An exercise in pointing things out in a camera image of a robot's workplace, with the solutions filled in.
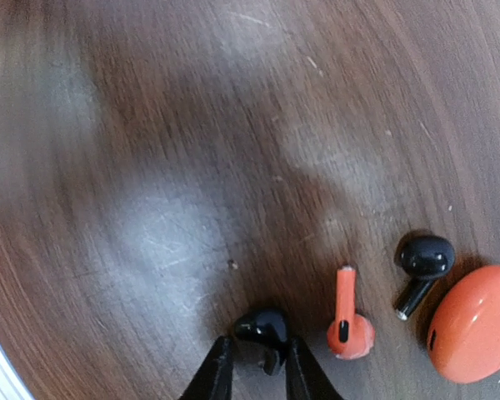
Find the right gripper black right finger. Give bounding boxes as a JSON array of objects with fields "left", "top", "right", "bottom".
[{"left": 285, "top": 336, "right": 343, "bottom": 400}]

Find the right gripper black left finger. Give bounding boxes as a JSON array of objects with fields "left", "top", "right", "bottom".
[{"left": 179, "top": 336, "right": 233, "bottom": 400}]

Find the black earbud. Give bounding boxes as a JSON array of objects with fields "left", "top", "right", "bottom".
[
  {"left": 395, "top": 233, "right": 456, "bottom": 321},
  {"left": 233, "top": 307, "right": 291, "bottom": 376}
]

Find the red round charging case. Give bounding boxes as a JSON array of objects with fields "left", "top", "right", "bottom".
[{"left": 427, "top": 265, "right": 500, "bottom": 384}]

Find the orange earbud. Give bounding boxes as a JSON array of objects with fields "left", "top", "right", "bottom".
[{"left": 327, "top": 265, "right": 376, "bottom": 360}]

